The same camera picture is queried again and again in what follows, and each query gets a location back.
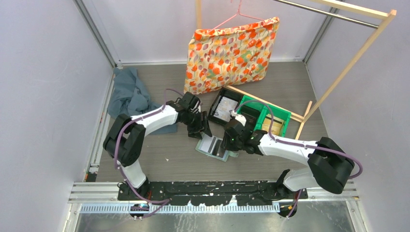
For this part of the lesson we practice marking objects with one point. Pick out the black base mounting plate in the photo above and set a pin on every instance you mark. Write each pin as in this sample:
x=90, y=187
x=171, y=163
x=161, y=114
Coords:
x=209, y=193

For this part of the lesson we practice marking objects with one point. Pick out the floral orange pillow bag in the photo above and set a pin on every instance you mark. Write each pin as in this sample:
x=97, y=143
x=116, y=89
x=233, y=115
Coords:
x=232, y=56

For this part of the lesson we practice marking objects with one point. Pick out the pink wire hanger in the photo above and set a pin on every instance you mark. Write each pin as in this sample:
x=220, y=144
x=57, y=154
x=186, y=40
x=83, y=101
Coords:
x=238, y=13

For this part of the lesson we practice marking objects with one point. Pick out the aluminium rail frame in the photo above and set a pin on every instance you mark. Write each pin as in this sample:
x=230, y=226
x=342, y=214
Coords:
x=101, y=197

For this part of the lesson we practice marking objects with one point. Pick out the white patterned cards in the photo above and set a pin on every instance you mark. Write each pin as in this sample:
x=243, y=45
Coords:
x=224, y=109

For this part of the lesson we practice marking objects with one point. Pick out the metal hanging rod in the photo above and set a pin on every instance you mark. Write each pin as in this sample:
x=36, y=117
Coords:
x=330, y=14

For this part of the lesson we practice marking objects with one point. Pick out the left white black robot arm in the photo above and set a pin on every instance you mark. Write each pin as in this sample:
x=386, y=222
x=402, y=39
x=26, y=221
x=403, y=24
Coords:
x=125, y=139

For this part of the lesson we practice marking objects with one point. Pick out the black VIP card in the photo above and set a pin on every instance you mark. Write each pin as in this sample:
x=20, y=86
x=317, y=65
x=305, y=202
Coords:
x=251, y=116

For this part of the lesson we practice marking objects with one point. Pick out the green bin with gold card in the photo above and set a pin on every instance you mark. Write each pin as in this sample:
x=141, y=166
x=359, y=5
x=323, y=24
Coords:
x=279, y=117

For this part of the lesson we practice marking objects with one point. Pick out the gold VIP card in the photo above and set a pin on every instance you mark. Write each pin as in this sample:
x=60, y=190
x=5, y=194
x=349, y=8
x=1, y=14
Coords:
x=277, y=126

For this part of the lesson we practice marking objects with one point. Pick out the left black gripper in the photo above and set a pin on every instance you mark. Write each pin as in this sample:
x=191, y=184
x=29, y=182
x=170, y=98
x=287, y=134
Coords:
x=202, y=125

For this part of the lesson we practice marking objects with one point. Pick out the blue grey cloth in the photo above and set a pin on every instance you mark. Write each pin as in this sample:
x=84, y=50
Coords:
x=130, y=95

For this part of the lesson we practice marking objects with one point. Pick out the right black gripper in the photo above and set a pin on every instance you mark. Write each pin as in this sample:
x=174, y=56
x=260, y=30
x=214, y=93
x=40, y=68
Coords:
x=226, y=144

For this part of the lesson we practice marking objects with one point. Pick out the green bin with black card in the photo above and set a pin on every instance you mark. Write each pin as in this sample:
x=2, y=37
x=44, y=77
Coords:
x=255, y=105

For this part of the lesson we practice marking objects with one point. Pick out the black plastic bin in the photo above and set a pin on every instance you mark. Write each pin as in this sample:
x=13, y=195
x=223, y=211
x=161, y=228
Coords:
x=224, y=92

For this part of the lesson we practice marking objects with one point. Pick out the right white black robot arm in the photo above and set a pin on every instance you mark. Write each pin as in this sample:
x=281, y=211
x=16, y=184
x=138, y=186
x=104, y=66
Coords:
x=326, y=165

